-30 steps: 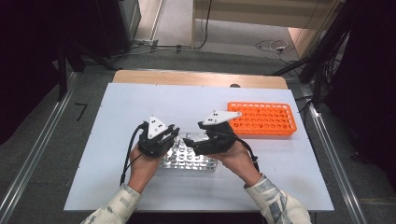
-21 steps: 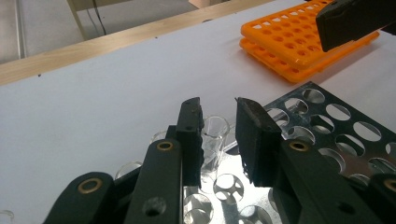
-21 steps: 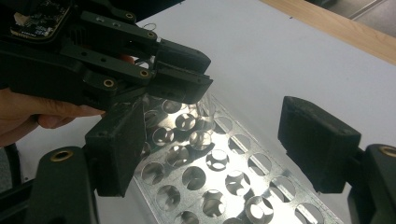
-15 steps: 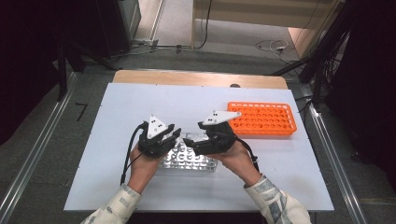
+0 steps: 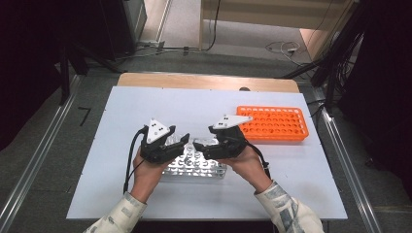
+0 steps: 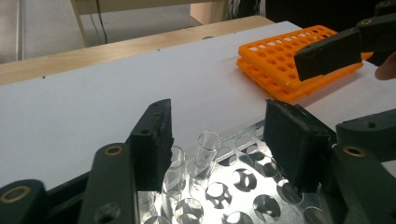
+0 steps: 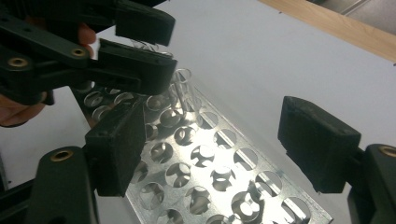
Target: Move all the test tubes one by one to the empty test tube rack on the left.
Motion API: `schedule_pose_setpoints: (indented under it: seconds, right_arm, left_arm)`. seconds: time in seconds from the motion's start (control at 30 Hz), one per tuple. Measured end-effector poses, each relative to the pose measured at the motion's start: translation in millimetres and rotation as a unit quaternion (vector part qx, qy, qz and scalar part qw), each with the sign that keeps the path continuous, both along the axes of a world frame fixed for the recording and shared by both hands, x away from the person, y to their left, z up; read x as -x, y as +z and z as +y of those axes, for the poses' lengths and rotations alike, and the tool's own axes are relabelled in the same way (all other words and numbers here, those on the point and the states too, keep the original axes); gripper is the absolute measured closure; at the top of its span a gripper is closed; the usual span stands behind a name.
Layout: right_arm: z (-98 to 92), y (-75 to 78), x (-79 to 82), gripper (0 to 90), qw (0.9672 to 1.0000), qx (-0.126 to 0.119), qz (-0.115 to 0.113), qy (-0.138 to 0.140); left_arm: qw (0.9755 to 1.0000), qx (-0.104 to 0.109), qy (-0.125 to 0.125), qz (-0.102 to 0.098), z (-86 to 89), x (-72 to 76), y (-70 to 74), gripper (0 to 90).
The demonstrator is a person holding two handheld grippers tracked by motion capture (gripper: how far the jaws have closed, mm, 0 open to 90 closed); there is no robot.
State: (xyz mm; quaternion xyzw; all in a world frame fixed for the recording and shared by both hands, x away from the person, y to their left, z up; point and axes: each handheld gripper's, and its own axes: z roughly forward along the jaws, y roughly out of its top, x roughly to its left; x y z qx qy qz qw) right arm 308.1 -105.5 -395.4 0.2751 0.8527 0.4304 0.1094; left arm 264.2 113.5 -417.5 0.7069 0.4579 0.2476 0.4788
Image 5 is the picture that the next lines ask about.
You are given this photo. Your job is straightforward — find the aluminium floor rail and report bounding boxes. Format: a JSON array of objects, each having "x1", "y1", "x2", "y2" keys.
[
  {"x1": 0, "y1": 73, "x2": 84, "y2": 224},
  {"x1": 309, "y1": 86, "x2": 385, "y2": 233}
]

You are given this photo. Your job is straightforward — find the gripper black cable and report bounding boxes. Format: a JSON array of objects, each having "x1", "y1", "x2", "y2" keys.
[
  {"x1": 122, "y1": 125, "x2": 150, "y2": 195},
  {"x1": 242, "y1": 140, "x2": 272, "y2": 180}
]

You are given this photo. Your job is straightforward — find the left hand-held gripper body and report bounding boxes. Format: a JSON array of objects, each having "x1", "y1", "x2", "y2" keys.
[{"x1": 139, "y1": 117, "x2": 183, "y2": 164}]

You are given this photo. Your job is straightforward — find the light metal floor strip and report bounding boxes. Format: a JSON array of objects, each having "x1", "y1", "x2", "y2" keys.
[{"x1": 155, "y1": 0, "x2": 173, "y2": 43}]

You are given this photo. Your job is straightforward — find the black cable bundle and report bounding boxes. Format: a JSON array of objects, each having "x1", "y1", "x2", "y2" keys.
[{"x1": 333, "y1": 32, "x2": 363, "y2": 85}]

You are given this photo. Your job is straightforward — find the orange plastic test tube rack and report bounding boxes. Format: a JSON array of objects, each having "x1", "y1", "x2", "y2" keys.
[{"x1": 236, "y1": 105, "x2": 310, "y2": 143}]

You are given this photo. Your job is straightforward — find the beige cabinet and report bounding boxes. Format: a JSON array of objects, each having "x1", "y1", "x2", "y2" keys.
[{"x1": 198, "y1": 0, "x2": 358, "y2": 62}]

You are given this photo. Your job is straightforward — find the grey floor cables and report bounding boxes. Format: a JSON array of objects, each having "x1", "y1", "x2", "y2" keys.
[{"x1": 115, "y1": 40, "x2": 203, "y2": 62}]

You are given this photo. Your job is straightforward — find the person's left hand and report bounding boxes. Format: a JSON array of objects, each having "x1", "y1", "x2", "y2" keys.
[{"x1": 129, "y1": 150, "x2": 170, "y2": 204}]

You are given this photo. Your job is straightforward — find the dark curtain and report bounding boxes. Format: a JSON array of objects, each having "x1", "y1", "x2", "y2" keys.
[{"x1": 336, "y1": 0, "x2": 412, "y2": 195}]

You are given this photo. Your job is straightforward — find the grey power strip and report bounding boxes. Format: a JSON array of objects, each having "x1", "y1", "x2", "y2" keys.
[{"x1": 137, "y1": 39, "x2": 167, "y2": 50}]

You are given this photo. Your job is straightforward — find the clear tube rack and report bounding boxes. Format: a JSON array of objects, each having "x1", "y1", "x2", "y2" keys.
[{"x1": 160, "y1": 135, "x2": 228, "y2": 180}]

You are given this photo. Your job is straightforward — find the black metal stand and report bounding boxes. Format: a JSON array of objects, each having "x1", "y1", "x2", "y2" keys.
[{"x1": 57, "y1": 40, "x2": 125, "y2": 106}]

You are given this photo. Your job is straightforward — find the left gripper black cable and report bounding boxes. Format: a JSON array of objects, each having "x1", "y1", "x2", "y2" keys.
[{"x1": 122, "y1": 125, "x2": 150, "y2": 195}]

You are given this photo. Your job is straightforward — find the person's right hand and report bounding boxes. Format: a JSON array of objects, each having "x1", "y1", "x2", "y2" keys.
[{"x1": 225, "y1": 145, "x2": 274, "y2": 195}]

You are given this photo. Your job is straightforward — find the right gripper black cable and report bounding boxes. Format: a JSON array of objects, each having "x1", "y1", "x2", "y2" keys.
[{"x1": 242, "y1": 140, "x2": 272, "y2": 180}]

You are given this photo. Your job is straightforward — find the white floor cable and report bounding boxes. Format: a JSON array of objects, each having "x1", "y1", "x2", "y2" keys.
[{"x1": 264, "y1": 40, "x2": 314, "y2": 67}]

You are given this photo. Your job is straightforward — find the grey cabinet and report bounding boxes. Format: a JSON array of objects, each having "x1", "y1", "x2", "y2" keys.
[{"x1": 121, "y1": 0, "x2": 149, "y2": 45}]

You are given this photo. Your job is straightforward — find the black hanging cable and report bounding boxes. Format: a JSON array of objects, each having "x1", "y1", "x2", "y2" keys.
[{"x1": 202, "y1": 0, "x2": 223, "y2": 52}]

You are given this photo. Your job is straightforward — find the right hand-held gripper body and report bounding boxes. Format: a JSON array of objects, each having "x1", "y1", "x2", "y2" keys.
[{"x1": 203, "y1": 114, "x2": 254, "y2": 160}]

